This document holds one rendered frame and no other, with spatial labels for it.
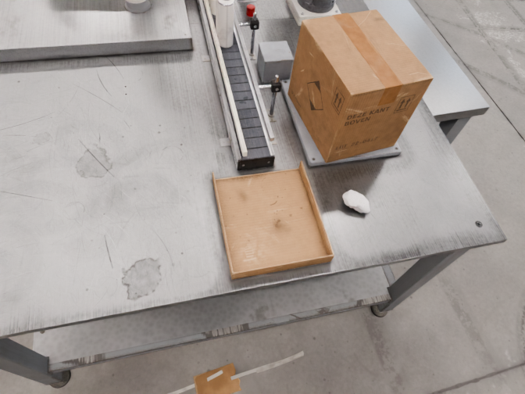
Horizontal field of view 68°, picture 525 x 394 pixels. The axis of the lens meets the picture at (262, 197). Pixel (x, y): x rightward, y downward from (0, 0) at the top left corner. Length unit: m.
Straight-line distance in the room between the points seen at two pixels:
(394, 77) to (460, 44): 2.47
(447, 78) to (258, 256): 1.02
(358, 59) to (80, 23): 0.97
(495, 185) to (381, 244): 1.61
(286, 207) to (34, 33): 1.02
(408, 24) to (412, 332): 1.33
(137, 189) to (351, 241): 0.60
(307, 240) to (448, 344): 1.16
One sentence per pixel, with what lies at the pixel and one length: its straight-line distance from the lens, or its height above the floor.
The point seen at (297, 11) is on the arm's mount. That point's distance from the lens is 1.69.
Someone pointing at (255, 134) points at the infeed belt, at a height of 0.88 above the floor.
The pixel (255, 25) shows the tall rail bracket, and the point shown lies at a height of 0.96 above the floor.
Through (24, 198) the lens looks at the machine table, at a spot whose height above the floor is 0.83.
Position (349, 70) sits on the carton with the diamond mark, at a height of 1.12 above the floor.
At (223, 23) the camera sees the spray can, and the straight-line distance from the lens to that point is 1.39.
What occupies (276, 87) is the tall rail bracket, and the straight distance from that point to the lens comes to 1.19.
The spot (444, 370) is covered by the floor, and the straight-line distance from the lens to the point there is 2.01.
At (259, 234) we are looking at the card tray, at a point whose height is 0.83.
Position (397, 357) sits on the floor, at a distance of 1.93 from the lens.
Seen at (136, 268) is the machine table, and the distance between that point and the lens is 1.02.
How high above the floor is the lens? 1.75
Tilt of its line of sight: 57 degrees down
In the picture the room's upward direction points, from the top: 10 degrees clockwise
